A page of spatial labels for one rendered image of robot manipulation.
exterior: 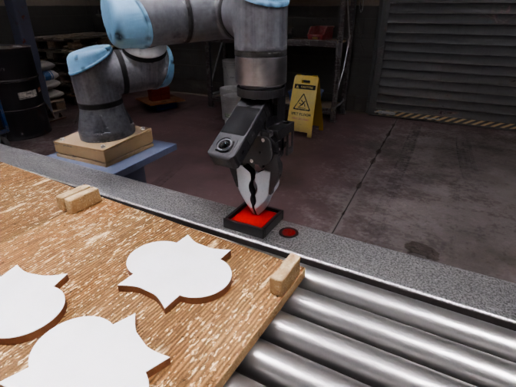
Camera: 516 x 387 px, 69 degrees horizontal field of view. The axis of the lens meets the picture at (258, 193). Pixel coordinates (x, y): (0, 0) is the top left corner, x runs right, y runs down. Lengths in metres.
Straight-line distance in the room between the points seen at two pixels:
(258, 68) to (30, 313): 0.40
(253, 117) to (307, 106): 3.49
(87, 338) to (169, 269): 0.13
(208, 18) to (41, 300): 0.43
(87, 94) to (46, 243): 0.54
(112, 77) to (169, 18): 0.52
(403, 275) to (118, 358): 0.37
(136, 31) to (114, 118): 0.55
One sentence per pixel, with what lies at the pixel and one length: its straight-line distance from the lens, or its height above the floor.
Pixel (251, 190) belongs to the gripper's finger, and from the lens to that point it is 0.62.
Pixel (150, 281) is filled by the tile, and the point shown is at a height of 0.95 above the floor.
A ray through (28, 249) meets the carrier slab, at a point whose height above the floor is 0.94.
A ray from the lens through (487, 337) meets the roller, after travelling 0.52.
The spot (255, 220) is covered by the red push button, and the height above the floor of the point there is 0.93.
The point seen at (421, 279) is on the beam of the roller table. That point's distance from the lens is 0.57.
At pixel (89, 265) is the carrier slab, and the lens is 0.56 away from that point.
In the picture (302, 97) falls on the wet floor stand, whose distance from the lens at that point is 4.05.
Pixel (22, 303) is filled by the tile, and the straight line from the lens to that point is 0.52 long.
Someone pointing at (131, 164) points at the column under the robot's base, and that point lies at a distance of 1.06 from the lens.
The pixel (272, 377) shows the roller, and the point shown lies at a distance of 0.43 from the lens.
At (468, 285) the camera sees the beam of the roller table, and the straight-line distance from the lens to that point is 0.59.
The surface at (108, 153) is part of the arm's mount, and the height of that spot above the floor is 0.90.
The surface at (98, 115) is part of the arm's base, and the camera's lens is 1.10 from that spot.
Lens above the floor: 1.25
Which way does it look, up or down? 27 degrees down
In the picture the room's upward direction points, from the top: straight up
